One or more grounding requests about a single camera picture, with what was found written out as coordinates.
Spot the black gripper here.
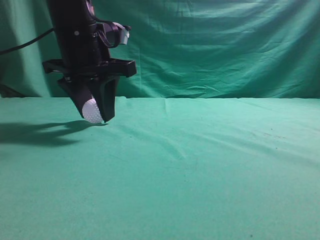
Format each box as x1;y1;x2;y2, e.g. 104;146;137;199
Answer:
42;22;137;123

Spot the white dimpled ball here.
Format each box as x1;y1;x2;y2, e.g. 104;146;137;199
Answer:
82;98;103;124

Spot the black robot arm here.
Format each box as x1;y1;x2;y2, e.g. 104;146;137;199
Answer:
42;0;137;122

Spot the green backdrop cloth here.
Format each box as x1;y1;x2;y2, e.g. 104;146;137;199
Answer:
0;0;320;99

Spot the green table cloth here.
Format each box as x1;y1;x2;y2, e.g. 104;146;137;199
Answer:
0;97;320;240

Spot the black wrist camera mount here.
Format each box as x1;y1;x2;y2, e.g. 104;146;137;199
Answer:
97;22;132;49

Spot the black cable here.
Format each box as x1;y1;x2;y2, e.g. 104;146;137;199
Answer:
0;27;55;56

